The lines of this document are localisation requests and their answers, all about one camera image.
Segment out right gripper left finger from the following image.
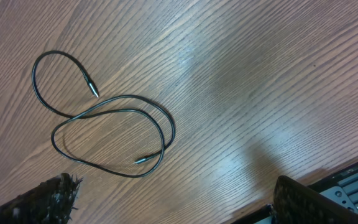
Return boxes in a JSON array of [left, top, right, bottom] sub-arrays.
[[0, 173, 83, 224]]

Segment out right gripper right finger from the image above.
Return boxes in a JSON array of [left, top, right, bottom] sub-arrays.
[[273, 175, 358, 224]]

